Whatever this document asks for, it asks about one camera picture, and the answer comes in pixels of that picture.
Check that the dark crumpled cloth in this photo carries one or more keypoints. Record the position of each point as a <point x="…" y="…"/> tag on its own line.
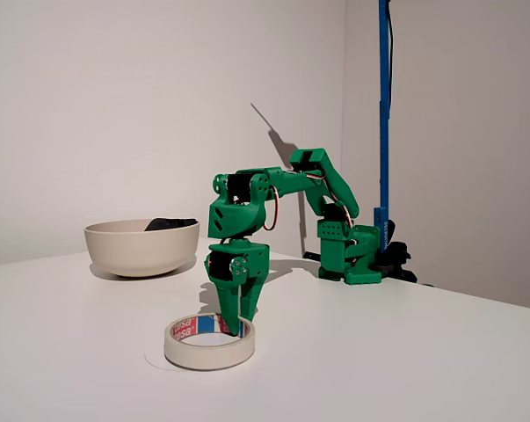
<point x="168" y="223"/>

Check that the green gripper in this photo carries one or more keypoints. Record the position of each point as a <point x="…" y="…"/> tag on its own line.
<point x="252" y="257"/>

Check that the beige masking tape roll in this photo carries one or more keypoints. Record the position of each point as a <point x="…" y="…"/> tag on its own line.
<point x="203" y="358"/>

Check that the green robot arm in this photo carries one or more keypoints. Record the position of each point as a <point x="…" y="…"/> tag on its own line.
<point x="291" y="182"/>

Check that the blue camera pole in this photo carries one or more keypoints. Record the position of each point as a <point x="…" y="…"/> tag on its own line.
<point x="384" y="132"/>

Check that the beige round bowl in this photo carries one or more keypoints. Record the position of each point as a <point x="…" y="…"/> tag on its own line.
<point x="137" y="250"/>

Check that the black table clamp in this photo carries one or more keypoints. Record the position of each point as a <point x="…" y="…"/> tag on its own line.
<point x="398" y="255"/>

